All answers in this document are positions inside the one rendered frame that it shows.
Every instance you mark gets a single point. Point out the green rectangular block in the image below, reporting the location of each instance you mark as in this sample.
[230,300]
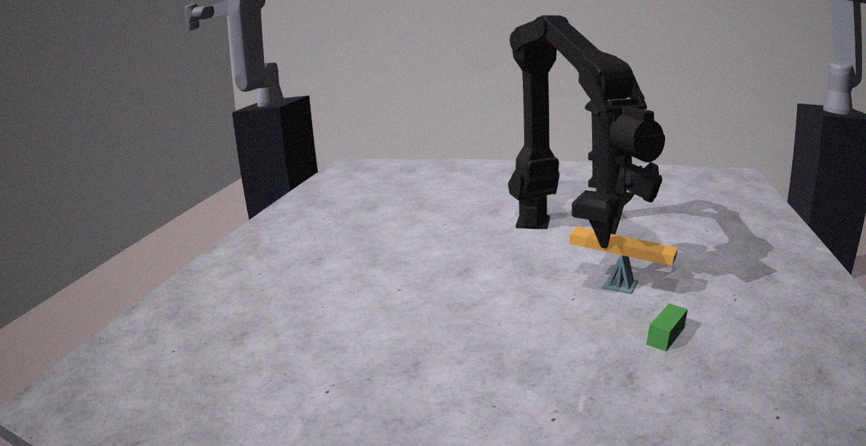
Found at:
[666,327]

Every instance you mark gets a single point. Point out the orange bar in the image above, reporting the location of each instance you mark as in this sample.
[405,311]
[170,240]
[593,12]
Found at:
[622,245]

